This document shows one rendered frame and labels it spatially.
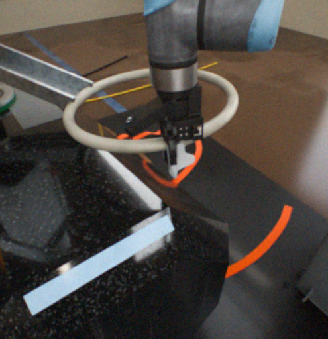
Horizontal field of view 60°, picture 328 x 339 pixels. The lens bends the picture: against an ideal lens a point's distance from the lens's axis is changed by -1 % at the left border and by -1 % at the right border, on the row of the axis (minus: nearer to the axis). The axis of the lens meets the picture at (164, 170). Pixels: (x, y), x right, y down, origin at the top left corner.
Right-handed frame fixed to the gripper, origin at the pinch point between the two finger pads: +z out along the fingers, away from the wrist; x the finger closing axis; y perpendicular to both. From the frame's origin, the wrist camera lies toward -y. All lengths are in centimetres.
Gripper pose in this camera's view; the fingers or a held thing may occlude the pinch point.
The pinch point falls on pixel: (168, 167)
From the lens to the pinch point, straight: 68.1
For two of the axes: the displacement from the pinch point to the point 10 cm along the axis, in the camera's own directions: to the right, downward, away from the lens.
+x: -2.2, -6.0, 7.7
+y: 9.7, -1.8, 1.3
